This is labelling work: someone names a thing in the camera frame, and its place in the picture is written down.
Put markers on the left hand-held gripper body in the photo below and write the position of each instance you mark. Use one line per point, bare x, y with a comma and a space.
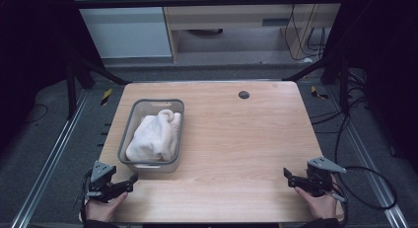
102, 175

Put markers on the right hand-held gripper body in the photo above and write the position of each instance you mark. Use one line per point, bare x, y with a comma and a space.
320, 177

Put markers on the person's right hand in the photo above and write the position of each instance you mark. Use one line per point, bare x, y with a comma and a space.
318, 205

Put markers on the person's left hand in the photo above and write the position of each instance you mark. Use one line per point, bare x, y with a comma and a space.
104, 209

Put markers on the grey-rimmed white plastic basket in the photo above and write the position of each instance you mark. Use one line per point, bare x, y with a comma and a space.
144, 167

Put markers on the white crumpled cloth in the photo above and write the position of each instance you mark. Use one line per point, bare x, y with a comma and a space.
156, 139

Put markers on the yellow black tape marker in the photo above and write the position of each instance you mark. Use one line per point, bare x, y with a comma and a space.
318, 93
106, 96

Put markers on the dark round table grommet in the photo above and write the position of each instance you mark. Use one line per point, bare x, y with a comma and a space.
243, 95

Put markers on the black curtain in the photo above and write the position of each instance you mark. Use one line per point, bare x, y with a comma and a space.
387, 73
33, 57

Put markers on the white cabinet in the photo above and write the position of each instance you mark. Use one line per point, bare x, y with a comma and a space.
125, 34

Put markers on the light wooden desk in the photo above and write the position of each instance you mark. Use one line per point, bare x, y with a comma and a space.
230, 19

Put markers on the aluminium floor rail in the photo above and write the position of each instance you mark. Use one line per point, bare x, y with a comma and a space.
371, 162
52, 155

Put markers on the black metal frame stand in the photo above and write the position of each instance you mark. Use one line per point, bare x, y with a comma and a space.
343, 86
70, 90

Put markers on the black horizontal frame bar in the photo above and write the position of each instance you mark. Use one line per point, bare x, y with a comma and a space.
197, 2

